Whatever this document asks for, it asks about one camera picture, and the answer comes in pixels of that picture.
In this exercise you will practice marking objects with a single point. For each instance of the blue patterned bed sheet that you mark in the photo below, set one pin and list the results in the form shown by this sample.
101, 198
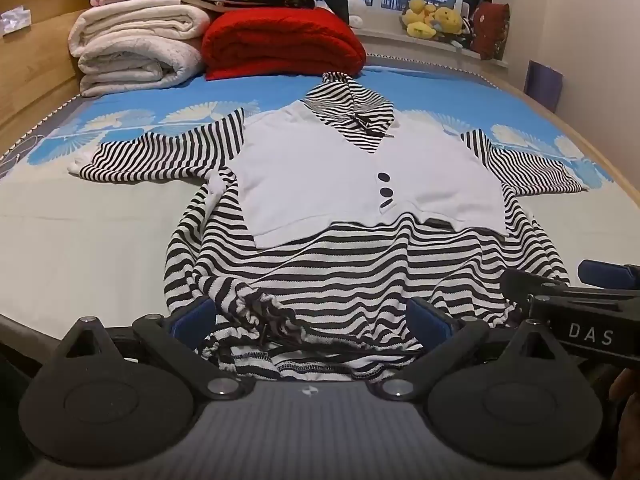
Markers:
100, 240

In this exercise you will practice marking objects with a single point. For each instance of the white plush toy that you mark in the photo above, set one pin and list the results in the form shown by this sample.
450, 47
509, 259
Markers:
356, 7

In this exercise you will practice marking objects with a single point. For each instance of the purple box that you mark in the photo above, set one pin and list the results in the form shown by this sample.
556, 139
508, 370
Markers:
544, 85

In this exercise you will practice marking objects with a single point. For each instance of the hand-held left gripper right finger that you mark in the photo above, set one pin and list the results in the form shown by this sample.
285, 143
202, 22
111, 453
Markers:
430, 322

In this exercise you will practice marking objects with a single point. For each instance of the white windowsill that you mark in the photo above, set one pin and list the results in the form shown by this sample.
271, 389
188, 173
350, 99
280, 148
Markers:
390, 40

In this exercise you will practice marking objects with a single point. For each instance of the red patterned cushion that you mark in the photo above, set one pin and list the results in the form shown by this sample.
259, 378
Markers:
492, 30

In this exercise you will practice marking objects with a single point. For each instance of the cream folded quilt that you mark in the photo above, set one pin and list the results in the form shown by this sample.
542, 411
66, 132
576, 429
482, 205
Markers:
135, 22

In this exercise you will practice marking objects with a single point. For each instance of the person's right hand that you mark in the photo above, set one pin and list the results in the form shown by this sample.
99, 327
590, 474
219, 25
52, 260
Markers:
627, 387

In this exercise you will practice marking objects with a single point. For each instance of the striped hooded top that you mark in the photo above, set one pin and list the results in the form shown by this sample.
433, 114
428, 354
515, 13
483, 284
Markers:
310, 170

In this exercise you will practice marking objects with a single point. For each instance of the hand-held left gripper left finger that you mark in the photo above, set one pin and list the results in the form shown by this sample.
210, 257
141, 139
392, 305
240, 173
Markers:
192, 319

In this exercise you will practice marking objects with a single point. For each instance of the red folded blanket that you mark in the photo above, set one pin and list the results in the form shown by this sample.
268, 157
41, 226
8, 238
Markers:
280, 42

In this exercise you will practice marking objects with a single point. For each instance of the tissue packet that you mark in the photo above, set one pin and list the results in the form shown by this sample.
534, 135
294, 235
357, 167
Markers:
15, 20

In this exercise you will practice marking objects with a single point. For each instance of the yellow plush toy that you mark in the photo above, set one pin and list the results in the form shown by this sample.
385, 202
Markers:
448, 21
419, 15

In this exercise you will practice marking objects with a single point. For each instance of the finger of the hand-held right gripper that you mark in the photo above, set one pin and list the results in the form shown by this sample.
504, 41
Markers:
607, 273
530, 282

